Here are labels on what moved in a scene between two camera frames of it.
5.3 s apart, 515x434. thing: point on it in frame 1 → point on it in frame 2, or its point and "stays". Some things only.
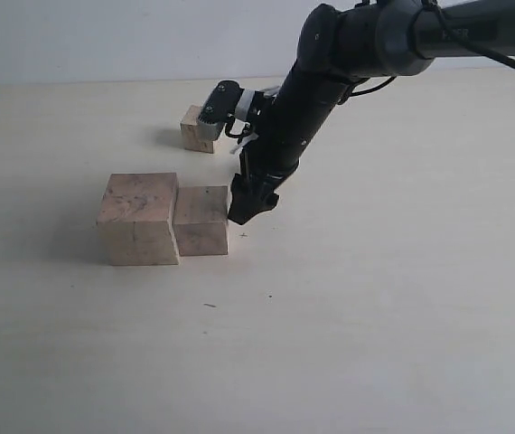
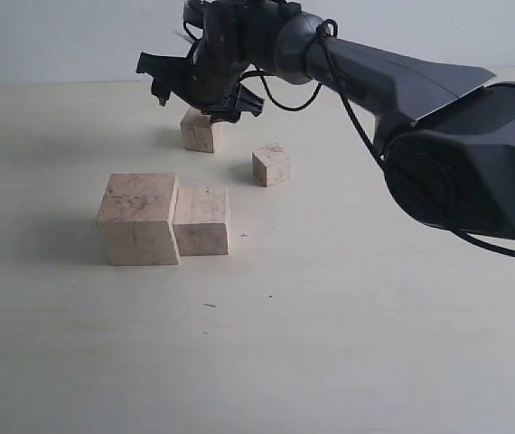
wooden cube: x=191 y=132 stays
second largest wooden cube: x=201 y=221 stays
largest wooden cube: x=134 y=219 stays
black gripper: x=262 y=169 → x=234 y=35
